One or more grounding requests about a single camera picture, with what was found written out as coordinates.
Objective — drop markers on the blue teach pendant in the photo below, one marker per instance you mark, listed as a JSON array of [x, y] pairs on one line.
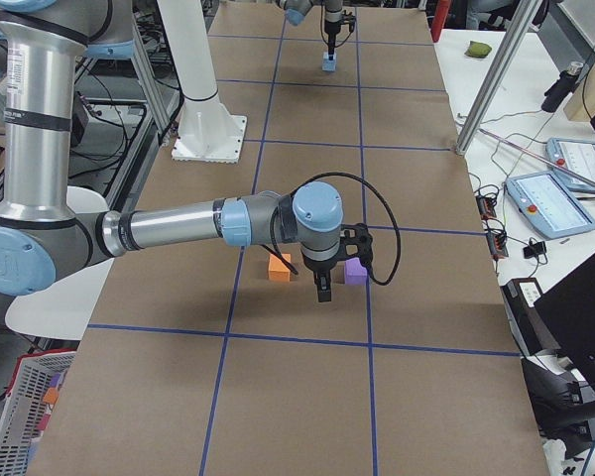
[[572, 154], [549, 206]]

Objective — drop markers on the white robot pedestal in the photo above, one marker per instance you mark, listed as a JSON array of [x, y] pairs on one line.
[[207, 131]]

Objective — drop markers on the green bean bag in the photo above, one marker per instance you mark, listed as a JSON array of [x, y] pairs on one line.
[[478, 50]]

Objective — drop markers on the orange terminal board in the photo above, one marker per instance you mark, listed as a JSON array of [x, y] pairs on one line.
[[495, 231]]

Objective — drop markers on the aluminium frame post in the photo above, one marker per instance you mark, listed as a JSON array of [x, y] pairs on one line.
[[502, 59]]

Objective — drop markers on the white perforated plastic basket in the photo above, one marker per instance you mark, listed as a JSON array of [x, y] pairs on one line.
[[28, 406]]

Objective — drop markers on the far blue teach pendant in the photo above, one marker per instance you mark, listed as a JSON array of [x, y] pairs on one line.
[[572, 154]]

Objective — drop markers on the red cylinder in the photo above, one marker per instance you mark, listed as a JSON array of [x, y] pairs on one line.
[[439, 18]]

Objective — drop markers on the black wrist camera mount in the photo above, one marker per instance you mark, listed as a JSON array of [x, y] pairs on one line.
[[356, 242]]

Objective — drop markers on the white round base plate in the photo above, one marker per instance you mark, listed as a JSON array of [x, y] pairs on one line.
[[63, 310]]

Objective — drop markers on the orange foam block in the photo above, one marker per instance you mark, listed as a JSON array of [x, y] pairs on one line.
[[277, 271]]

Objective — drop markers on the black laptop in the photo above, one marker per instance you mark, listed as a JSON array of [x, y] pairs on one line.
[[568, 311]]

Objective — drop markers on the near blue teach pendant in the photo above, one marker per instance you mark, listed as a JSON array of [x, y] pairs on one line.
[[549, 206]]

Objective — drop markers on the purple foam block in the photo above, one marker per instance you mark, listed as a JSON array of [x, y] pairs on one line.
[[355, 274]]

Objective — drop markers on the light blue foam block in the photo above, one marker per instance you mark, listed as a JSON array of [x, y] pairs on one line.
[[329, 62]]

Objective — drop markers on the black power box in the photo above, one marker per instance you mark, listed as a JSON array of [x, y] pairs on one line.
[[529, 330]]

